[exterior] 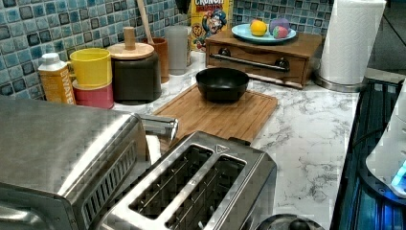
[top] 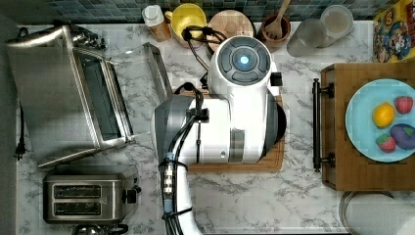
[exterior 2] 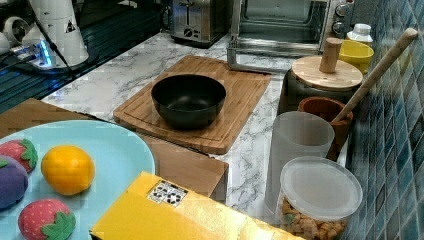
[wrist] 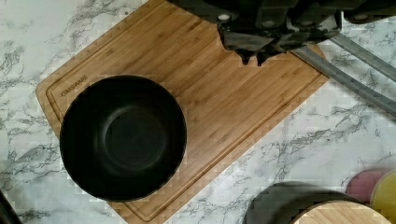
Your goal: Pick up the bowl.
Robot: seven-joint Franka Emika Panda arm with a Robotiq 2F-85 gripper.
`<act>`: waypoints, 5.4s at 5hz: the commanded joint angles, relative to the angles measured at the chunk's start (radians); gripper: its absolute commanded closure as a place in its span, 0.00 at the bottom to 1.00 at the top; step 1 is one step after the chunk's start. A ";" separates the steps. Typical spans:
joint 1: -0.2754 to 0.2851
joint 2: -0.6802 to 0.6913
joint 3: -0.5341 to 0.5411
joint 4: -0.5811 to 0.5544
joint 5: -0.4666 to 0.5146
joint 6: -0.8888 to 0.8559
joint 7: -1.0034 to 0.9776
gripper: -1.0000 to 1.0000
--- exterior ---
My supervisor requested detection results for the black bowl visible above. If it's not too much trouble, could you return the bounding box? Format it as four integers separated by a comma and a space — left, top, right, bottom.
195, 67, 249, 102

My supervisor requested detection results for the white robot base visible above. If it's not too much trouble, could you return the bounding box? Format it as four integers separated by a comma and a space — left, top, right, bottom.
359, 80, 405, 205

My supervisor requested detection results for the bamboo cutting board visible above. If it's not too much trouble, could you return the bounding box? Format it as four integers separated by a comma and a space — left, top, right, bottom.
154, 84, 278, 142

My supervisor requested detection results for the black canister with wooden lid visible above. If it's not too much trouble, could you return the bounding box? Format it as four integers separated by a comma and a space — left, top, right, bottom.
107, 27, 162, 103

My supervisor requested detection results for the brown utensil holder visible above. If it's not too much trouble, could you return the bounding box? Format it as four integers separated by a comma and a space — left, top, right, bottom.
151, 37, 169, 83

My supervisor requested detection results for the grey frosted cup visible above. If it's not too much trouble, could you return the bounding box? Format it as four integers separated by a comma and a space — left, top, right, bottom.
165, 26, 188, 76

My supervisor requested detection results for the light blue plate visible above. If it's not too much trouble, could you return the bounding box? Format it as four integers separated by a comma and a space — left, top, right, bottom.
232, 24, 297, 44

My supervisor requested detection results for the Cap'n Crunch cereal box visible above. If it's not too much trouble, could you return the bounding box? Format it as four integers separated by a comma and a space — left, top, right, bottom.
191, 0, 234, 52

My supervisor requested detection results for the red mug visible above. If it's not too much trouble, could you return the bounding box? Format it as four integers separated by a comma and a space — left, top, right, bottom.
73, 80, 114, 109

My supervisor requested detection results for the wooden drawer box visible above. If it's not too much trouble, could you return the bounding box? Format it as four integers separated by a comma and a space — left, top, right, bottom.
206, 31, 322, 89

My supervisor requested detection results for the yellow toy lemon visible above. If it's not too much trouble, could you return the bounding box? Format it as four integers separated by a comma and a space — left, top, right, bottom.
250, 20, 267, 36

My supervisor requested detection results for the red toy strawberry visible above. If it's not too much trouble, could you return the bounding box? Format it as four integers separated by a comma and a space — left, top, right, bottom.
272, 26, 289, 39

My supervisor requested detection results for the yellow mug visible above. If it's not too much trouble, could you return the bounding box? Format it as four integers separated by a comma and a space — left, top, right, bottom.
70, 48, 112, 88

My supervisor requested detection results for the purple toy fruit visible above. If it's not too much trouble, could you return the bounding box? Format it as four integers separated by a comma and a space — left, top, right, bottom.
269, 18, 290, 33

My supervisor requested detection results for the wooden spoon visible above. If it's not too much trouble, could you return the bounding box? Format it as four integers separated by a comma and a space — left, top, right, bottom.
136, 0, 154, 45

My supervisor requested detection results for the black round knob lid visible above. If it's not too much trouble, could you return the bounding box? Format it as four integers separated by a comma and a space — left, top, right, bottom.
255, 214, 325, 230

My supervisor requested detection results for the steel paper towel holder base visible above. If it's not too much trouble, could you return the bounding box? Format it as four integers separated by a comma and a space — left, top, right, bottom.
312, 73, 368, 93

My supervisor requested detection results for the orange water carton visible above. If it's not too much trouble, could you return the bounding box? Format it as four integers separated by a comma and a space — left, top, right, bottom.
38, 53, 76, 104

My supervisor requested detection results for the stainless steel toaster oven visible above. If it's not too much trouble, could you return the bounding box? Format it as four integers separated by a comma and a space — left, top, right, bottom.
0, 97, 178, 230

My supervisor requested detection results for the white paper towel roll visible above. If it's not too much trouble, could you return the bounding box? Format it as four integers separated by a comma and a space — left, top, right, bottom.
320, 0, 386, 85

